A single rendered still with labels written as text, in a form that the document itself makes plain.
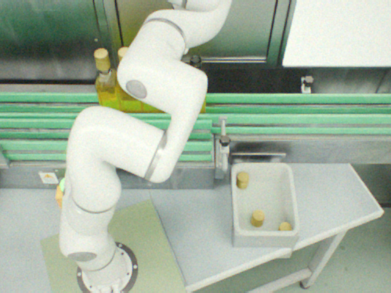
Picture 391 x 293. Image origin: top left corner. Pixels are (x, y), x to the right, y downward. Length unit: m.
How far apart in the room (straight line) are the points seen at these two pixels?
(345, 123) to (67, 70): 0.84
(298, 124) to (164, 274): 0.55
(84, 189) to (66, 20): 0.70
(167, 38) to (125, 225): 0.65
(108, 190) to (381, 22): 0.88
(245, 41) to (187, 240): 0.58
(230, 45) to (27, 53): 0.59
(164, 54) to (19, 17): 0.71
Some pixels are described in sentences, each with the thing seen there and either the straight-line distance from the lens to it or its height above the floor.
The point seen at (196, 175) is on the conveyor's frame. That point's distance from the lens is 1.34.
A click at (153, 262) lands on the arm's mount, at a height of 0.82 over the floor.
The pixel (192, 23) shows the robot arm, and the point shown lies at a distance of 0.84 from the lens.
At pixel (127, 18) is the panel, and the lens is 1.29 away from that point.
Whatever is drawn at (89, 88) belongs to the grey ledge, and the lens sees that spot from 1.51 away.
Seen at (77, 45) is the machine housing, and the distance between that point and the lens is 1.43.
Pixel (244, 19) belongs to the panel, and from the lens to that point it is 1.28.
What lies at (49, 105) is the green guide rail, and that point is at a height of 0.91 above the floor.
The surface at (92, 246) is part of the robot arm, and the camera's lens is 0.97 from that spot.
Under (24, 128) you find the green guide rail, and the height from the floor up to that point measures 0.93.
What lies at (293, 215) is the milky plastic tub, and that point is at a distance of 1.31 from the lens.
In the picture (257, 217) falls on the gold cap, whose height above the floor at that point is 0.81.
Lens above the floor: 1.98
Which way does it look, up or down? 56 degrees down
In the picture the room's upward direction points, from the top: straight up
